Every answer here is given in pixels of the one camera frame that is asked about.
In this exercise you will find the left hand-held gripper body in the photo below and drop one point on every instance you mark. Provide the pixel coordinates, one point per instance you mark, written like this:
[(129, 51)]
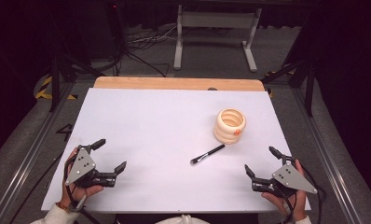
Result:
[(81, 165)]

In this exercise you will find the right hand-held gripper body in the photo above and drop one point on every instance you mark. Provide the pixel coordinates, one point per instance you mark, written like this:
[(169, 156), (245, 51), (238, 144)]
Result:
[(291, 179)]

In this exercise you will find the black makeup brush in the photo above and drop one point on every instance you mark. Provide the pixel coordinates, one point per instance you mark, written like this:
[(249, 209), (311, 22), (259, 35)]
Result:
[(207, 154)]

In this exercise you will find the beige ribbed brush holder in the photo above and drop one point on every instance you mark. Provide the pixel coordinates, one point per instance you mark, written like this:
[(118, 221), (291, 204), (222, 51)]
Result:
[(229, 126)]

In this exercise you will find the person's left hand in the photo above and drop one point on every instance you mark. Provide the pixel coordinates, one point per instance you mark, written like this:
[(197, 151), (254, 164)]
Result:
[(78, 193)]

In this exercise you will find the black tripod stand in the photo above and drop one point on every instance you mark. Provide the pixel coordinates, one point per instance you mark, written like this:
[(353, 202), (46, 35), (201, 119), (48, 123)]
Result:
[(57, 77), (308, 84)]

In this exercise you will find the yellow black floor tape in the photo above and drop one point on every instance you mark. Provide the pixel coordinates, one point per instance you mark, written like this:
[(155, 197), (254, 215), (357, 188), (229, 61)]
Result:
[(45, 90)]

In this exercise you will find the person's white clothing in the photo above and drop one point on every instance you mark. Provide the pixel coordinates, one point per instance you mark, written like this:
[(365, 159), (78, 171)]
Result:
[(182, 219)]

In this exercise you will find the black device with red light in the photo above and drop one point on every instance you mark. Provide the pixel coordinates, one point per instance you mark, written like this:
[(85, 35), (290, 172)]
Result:
[(116, 28)]

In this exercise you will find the white metal stand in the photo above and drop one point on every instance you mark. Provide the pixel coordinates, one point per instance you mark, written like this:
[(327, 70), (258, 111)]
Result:
[(217, 20)]

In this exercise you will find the aluminium floor rail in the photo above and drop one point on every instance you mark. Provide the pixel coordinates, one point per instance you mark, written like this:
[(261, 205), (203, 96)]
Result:
[(326, 155), (28, 155)]

